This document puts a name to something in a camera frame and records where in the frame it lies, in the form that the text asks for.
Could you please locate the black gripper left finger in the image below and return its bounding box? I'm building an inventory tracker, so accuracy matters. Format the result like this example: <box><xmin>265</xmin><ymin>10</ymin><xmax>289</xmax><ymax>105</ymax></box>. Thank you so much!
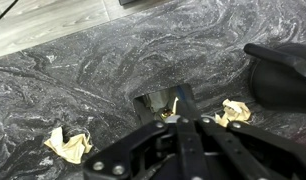
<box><xmin>83</xmin><ymin>121</ymin><xmax>175</xmax><ymax>180</ymax></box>

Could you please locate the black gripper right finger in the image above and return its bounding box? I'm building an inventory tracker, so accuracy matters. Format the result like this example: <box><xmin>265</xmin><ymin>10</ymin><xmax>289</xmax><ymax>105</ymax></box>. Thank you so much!
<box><xmin>199</xmin><ymin>118</ymin><xmax>306</xmax><ymax>180</ymax></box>

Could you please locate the brown paper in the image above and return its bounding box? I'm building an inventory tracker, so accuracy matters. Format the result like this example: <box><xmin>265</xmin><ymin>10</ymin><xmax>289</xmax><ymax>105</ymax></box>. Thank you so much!
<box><xmin>44</xmin><ymin>127</ymin><xmax>92</xmax><ymax>164</ymax></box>
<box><xmin>215</xmin><ymin>99</ymin><xmax>251</xmax><ymax>127</ymax></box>

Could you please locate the crumpled brown paper by kettle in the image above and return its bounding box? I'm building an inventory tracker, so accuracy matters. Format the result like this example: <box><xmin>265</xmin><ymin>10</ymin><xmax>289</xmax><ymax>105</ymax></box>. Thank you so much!
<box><xmin>215</xmin><ymin>99</ymin><xmax>251</xmax><ymax>127</ymax></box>

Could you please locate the black gooseneck kettle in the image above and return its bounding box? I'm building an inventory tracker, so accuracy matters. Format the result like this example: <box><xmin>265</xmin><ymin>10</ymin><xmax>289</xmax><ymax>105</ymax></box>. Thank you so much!
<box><xmin>244</xmin><ymin>43</ymin><xmax>306</xmax><ymax>113</ymax></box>

